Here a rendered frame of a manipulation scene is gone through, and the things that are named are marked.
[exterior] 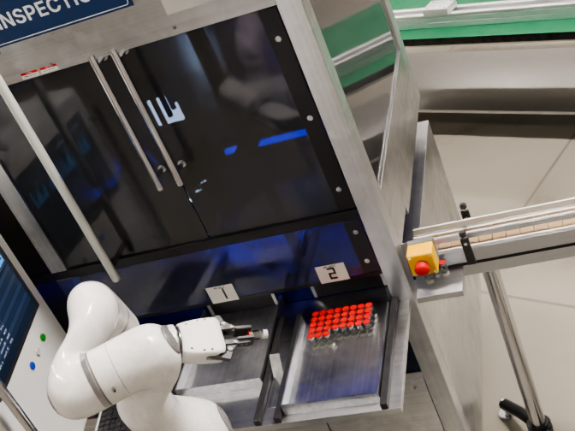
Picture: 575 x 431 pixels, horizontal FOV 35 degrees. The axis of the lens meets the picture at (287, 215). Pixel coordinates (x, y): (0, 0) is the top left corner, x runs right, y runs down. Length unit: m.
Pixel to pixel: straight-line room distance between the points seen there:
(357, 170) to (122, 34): 0.67
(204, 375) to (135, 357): 1.10
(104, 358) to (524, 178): 3.22
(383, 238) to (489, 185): 2.13
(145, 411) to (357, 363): 0.89
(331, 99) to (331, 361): 0.71
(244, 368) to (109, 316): 0.99
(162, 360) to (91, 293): 0.20
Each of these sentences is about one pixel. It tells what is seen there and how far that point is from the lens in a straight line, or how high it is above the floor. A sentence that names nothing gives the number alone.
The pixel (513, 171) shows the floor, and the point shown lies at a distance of 4.56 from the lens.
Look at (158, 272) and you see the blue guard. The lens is 2.64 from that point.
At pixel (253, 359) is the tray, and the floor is 0.88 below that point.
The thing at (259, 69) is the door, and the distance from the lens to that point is 2.21.
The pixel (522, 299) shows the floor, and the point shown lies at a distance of 3.79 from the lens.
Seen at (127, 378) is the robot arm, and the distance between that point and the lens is 1.53.
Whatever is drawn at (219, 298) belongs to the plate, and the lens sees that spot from 2.64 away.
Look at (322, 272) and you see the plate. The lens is 2.51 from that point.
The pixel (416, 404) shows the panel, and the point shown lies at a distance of 2.84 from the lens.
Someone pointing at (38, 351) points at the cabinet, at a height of 1.11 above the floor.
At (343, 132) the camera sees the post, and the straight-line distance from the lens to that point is 2.24.
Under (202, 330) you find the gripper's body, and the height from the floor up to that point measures 1.30.
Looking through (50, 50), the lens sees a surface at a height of 1.86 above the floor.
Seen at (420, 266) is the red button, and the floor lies 1.01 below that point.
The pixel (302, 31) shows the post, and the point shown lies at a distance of 2.13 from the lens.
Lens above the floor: 2.45
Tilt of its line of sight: 30 degrees down
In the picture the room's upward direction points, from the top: 24 degrees counter-clockwise
